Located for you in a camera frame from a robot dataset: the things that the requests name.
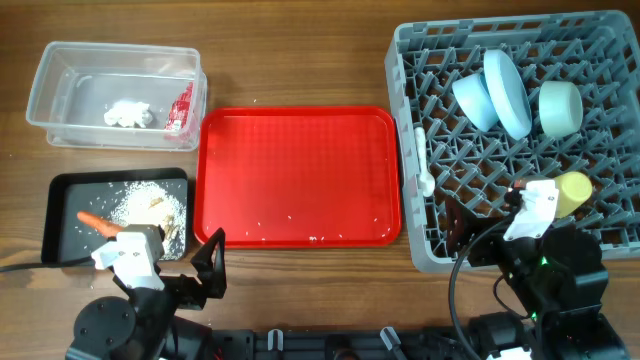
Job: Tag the white plastic spoon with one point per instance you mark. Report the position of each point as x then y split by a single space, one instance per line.
426 181

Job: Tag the red serving tray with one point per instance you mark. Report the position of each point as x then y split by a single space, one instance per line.
298 177

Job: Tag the red sauce packet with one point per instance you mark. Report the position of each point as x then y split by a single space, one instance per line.
178 124

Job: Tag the clear plastic bin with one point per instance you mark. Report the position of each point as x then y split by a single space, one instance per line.
76 83

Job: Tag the white napkin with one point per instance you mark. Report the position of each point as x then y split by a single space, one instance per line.
129 114

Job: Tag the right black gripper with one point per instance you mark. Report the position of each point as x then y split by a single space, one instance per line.
458 236

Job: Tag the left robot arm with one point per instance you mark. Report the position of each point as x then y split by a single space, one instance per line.
144 325

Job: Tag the light blue plate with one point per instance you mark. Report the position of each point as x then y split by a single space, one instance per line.
507 93

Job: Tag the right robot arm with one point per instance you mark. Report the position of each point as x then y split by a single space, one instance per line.
559 278

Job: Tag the light blue bowl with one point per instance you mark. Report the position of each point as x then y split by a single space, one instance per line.
472 96

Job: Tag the yellow plastic cup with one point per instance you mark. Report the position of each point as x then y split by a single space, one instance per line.
574 189

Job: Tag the orange carrot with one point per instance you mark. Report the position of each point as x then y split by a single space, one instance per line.
106 228

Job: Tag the grey dishwasher rack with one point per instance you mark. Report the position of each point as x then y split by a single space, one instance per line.
596 51

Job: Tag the rice and food scraps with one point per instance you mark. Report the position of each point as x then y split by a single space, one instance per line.
161 203

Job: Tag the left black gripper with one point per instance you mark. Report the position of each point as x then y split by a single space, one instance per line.
213 276

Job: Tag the black plastic tray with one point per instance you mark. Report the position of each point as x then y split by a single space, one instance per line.
61 242

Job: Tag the mint green bowl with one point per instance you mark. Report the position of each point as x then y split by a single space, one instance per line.
560 108

